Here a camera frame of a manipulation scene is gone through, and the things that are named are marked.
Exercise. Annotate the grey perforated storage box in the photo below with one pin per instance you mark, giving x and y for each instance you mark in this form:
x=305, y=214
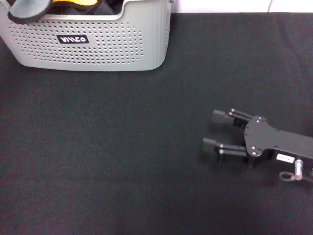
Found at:
x=110, y=56

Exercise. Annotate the yellow towel black trim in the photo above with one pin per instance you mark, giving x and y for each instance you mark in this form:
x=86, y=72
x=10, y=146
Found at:
x=73, y=2

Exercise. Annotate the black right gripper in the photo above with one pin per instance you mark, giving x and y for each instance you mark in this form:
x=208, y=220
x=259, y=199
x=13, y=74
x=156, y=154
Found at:
x=264, y=139

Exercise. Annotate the black tablecloth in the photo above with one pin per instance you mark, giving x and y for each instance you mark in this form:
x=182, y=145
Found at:
x=122, y=147

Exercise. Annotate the grey towel black trim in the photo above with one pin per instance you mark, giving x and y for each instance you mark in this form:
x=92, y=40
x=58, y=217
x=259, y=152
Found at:
x=27, y=12

